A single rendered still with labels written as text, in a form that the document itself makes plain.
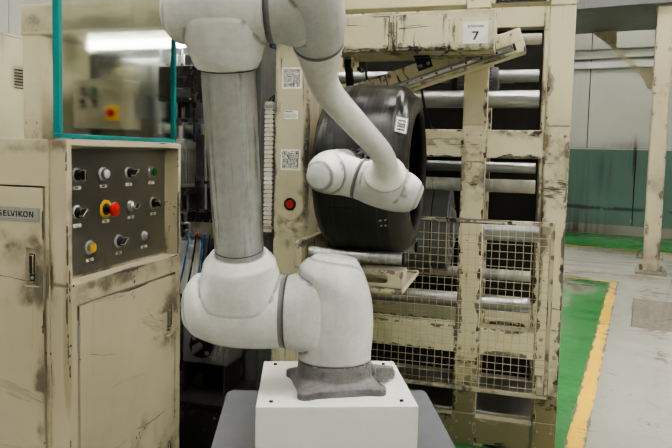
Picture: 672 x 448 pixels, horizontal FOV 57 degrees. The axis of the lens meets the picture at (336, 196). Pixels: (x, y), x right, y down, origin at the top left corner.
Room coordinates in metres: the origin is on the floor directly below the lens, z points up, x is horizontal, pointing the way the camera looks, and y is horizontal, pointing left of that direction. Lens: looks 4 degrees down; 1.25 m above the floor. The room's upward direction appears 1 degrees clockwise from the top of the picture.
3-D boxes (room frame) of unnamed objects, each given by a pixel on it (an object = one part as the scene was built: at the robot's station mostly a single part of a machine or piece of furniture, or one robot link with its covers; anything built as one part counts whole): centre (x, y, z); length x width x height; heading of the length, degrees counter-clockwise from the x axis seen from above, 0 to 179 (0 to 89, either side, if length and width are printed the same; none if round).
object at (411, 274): (2.23, -0.10, 0.80); 0.37 x 0.36 x 0.02; 164
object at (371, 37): (2.48, -0.31, 1.71); 0.61 x 0.25 x 0.15; 74
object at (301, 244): (2.28, 0.07, 0.90); 0.40 x 0.03 x 0.10; 164
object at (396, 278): (2.10, -0.06, 0.84); 0.36 x 0.09 x 0.06; 74
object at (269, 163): (2.28, 0.24, 1.19); 0.05 x 0.04 x 0.48; 164
